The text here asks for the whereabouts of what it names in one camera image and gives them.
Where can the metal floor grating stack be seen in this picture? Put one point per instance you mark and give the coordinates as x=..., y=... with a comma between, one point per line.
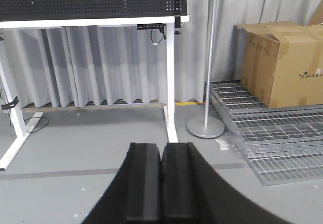
x=281, y=145

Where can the grey curtain backdrop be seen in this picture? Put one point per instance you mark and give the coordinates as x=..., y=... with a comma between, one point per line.
x=91, y=64

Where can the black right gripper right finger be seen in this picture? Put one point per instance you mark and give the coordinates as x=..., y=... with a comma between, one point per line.
x=193, y=192

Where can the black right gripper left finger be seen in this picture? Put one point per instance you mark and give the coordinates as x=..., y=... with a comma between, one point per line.
x=133, y=196

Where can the black perforated pegboard panel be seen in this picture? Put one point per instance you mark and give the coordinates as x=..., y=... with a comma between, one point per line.
x=24, y=10

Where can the silver sign stand pole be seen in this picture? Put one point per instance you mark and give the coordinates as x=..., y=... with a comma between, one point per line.
x=208, y=127

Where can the brown cardboard box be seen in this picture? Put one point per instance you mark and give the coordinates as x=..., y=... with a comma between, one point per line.
x=283, y=63

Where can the white standing desk frame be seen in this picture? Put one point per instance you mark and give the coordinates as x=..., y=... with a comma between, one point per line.
x=23, y=130

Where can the black pegboard clamp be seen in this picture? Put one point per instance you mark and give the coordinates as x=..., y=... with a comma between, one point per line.
x=177, y=25

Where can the black desk control box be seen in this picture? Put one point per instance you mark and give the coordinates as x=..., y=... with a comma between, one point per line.
x=155, y=26

